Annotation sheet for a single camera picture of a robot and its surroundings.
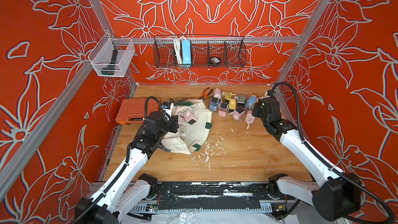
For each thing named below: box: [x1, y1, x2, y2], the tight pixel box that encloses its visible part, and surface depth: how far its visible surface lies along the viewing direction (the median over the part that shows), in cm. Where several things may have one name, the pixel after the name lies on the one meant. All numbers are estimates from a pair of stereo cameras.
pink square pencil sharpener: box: [183, 109, 197, 125], surface depth 97 cm
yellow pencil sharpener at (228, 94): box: [221, 90, 237, 100], surface depth 111 cm
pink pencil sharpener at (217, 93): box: [213, 87, 222, 100], surface depth 108 cm
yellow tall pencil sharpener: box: [229, 98, 237, 110], surface depth 102 cm
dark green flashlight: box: [101, 49, 119, 76], surface depth 85 cm
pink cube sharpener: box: [229, 105, 246, 121], surface depth 99 cm
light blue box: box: [181, 39, 192, 65], surface depth 92 cm
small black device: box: [209, 56, 222, 66], surface depth 97 cm
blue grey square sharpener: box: [209, 96, 221, 112], surface depth 103 cm
